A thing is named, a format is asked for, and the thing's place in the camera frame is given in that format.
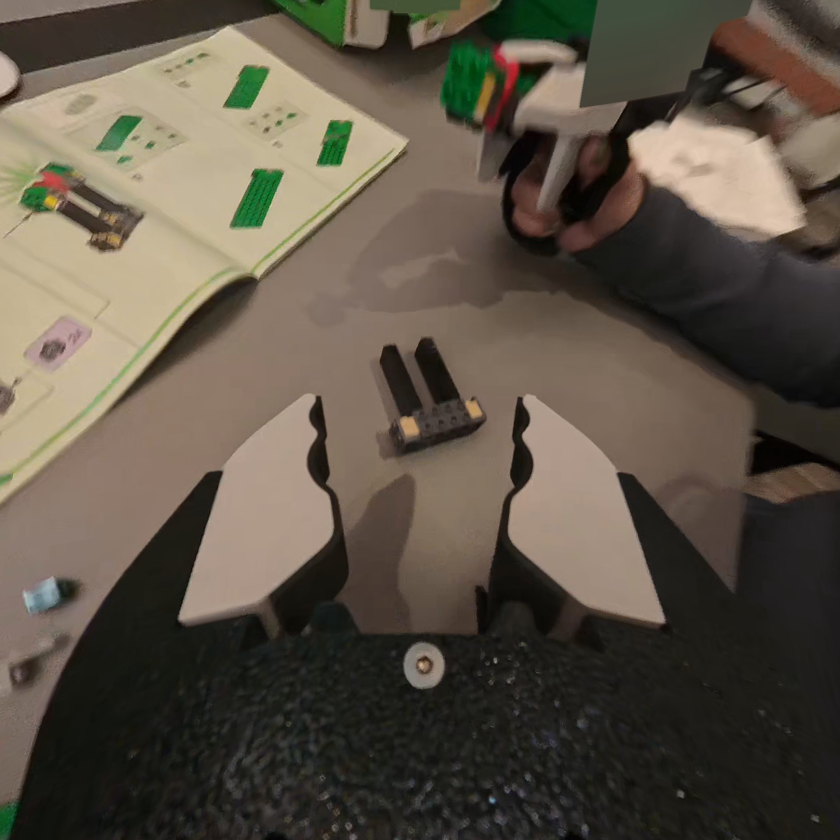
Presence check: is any green plastic crate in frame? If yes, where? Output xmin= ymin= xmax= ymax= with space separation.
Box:
xmin=482 ymin=0 xmax=595 ymax=40

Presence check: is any black and tan brick assembly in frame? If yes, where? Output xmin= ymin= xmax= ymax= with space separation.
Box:
xmin=379 ymin=338 xmax=488 ymax=455

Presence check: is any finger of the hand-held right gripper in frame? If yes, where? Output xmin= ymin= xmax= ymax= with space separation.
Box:
xmin=497 ymin=39 xmax=581 ymax=68
xmin=514 ymin=62 xmax=621 ymax=135

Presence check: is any small red green brick assembly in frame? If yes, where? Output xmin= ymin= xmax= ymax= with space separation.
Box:
xmin=441 ymin=39 xmax=522 ymax=131

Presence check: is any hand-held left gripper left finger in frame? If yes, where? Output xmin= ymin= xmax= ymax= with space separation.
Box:
xmin=177 ymin=394 xmax=349 ymax=636

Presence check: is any green instruction booklet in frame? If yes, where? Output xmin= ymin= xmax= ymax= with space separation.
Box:
xmin=0 ymin=26 xmax=409 ymax=506

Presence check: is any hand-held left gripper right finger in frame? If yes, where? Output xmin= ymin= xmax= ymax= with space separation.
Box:
xmin=475 ymin=395 xmax=667 ymax=640

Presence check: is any folded white paper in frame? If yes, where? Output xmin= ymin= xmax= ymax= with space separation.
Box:
xmin=626 ymin=121 xmax=808 ymax=238

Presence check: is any green cardboard box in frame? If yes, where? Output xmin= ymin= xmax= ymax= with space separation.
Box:
xmin=272 ymin=0 xmax=503 ymax=50

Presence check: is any person's right forearm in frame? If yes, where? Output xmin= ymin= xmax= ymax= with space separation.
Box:
xmin=571 ymin=187 xmax=840 ymax=408

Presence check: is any grey desk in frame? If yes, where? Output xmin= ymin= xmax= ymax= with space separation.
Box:
xmin=0 ymin=0 xmax=765 ymax=840

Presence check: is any person's right hand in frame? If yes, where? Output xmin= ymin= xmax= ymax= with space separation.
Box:
xmin=508 ymin=134 xmax=651 ymax=258

